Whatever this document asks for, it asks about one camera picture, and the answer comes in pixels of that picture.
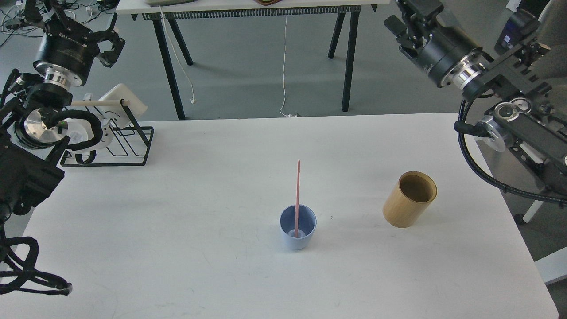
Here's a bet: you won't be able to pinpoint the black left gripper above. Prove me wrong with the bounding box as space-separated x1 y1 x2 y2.
34 13 125 86

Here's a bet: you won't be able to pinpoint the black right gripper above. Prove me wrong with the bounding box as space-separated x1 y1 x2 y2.
384 0 488 88

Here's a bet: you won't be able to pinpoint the blue plastic cup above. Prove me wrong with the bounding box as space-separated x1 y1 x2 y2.
279 204 317 250

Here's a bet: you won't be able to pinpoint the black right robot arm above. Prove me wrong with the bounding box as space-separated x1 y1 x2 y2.
384 0 567 207

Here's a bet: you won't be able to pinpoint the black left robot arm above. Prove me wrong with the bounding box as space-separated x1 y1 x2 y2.
0 0 125 296

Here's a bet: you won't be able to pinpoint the wooden rack dowel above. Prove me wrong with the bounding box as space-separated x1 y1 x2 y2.
70 99 130 108

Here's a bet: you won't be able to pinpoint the background table black legs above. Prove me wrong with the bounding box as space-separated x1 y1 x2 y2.
116 0 388 121

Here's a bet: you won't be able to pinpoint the white plate on rack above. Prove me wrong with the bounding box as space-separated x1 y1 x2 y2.
96 83 148 123

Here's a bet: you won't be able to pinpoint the white mug on rack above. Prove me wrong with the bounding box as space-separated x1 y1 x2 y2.
66 113 122 153

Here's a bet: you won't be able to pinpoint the bamboo cylinder holder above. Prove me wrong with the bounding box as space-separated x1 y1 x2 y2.
382 171 438 228

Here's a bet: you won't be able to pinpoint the white cable left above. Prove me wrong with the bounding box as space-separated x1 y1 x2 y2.
158 5 197 105

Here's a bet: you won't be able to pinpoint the black wire drying rack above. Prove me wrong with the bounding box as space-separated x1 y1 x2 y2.
59 100 155 167

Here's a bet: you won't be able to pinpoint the floor cables and adapters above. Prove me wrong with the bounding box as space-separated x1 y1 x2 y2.
0 0 120 47

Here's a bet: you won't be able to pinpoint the white hanging cable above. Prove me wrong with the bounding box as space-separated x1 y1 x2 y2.
279 15 302 118

